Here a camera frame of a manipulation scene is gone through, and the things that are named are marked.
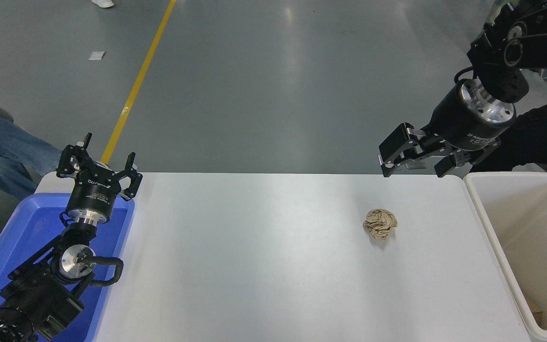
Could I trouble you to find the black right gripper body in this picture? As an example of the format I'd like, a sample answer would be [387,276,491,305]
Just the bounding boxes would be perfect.
[427,82,512,151]

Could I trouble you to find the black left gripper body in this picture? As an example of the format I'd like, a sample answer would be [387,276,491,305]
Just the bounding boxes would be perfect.
[66,164,123,217]

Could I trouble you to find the tan paper ball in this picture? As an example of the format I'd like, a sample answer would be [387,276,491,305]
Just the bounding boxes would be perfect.
[362,209,398,241]

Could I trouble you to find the seated person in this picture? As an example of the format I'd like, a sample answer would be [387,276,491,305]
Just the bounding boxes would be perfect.
[0,56,63,200]

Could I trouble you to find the person beside bin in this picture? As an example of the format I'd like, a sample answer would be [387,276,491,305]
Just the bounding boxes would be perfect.
[471,71,547,172]

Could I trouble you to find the blue plastic tray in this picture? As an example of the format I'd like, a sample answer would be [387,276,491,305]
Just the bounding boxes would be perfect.
[0,192,135,342]

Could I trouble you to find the large pale plastic bin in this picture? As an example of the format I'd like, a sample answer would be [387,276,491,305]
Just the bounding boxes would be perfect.
[463,172,547,342]

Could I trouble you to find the tan cardboard scrap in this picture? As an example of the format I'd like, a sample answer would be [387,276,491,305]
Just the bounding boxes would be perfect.
[523,294,546,328]

